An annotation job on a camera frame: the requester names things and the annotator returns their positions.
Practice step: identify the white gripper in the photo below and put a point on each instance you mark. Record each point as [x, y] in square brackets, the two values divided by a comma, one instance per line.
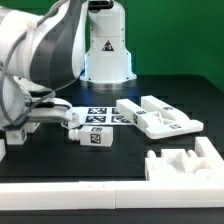
[49, 110]

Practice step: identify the white chair seat block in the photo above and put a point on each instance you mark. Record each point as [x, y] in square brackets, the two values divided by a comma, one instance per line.
[176, 165]

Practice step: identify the flat white tagged plate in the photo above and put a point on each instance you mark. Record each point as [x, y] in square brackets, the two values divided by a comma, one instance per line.
[99, 116]

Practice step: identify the small white cube block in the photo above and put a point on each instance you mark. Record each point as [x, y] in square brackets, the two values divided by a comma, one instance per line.
[16, 137]

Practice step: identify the white fence piece left edge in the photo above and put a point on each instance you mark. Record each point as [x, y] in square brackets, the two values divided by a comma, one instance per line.
[2, 149]

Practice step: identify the white front fence bar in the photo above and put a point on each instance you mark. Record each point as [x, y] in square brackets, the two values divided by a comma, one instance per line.
[109, 195]

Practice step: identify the white fence bar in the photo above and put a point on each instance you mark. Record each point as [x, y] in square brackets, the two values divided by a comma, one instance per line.
[109, 195]
[215, 163]

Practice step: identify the white right fence bar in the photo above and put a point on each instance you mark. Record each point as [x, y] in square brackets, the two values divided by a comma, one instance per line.
[215, 163]

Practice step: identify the white chair back frame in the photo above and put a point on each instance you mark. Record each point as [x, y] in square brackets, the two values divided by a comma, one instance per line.
[156, 118]

